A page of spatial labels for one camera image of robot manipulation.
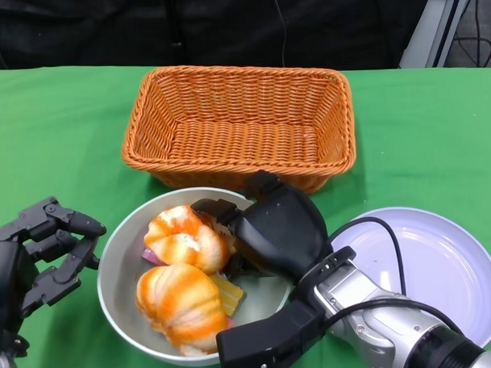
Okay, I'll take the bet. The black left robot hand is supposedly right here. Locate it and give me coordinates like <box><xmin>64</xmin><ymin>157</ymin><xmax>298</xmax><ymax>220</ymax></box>
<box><xmin>0</xmin><ymin>194</ymin><xmax>112</xmax><ymax>359</ymax></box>

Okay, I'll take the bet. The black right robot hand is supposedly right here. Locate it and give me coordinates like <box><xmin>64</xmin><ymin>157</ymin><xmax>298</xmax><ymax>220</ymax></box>
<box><xmin>189</xmin><ymin>166</ymin><xmax>360</xmax><ymax>368</ymax></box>

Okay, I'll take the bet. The ring-shaped orange striped bread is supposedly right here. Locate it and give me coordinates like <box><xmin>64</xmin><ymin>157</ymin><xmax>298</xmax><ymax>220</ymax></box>
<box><xmin>143</xmin><ymin>203</ymin><xmax>239</xmax><ymax>277</ymax></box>

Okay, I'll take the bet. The grey-green bowl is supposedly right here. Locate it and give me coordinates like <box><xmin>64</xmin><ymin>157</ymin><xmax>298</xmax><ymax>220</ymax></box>
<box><xmin>94</xmin><ymin>184</ymin><xmax>295</xmax><ymax>358</ymax></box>

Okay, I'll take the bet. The oval orange striped bread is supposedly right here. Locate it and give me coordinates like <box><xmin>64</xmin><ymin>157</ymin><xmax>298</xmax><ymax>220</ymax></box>
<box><xmin>134</xmin><ymin>261</ymin><xmax>229</xmax><ymax>358</ymax></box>

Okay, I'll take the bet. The yellow layered cake slice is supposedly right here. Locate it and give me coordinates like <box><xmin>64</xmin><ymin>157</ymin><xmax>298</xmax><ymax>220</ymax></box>
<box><xmin>210</xmin><ymin>272</ymin><xmax>246</xmax><ymax>318</ymax></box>

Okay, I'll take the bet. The orange wicker basket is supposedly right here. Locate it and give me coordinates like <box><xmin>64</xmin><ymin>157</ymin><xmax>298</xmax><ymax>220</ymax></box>
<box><xmin>118</xmin><ymin>59</ymin><xmax>359</xmax><ymax>201</ymax></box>

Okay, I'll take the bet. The pale lavender plate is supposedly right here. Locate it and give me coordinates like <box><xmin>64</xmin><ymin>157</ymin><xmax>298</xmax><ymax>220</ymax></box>
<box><xmin>327</xmin><ymin>203</ymin><xmax>491</xmax><ymax>353</ymax></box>

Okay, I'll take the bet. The green tablecloth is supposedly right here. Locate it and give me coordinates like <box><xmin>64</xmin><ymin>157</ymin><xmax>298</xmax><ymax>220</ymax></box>
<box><xmin>0</xmin><ymin>49</ymin><xmax>491</xmax><ymax>368</ymax></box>

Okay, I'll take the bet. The black stand pole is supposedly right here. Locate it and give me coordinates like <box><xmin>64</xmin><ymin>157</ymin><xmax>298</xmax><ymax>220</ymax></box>
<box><xmin>168</xmin><ymin>0</ymin><xmax>185</xmax><ymax>66</ymax></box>

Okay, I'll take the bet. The black backdrop cloth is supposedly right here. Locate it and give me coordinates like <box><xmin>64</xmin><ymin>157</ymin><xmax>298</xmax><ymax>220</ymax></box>
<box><xmin>0</xmin><ymin>0</ymin><xmax>431</xmax><ymax>84</ymax></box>

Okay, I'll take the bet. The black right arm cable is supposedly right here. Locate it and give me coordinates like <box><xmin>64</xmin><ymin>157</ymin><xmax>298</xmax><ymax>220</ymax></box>
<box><xmin>326</xmin><ymin>215</ymin><xmax>453</xmax><ymax>335</ymax></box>

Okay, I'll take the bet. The black hanging cable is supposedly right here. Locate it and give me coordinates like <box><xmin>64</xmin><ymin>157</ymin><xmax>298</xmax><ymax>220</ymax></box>
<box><xmin>273</xmin><ymin>0</ymin><xmax>290</xmax><ymax>67</ymax></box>

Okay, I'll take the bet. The grey aluminium frame post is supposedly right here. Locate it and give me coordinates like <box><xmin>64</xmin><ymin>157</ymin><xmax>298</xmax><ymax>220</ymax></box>
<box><xmin>396</xmin><ymin>0</ymin><xmax>483</xmax><ymax>69</ymax></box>

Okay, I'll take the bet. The black floor cable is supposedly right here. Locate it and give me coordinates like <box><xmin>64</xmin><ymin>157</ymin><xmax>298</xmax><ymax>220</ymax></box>
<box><xmin>452</xmin><ymin>0</ymin><xmax>491</xmax><ymax>69</ymax></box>

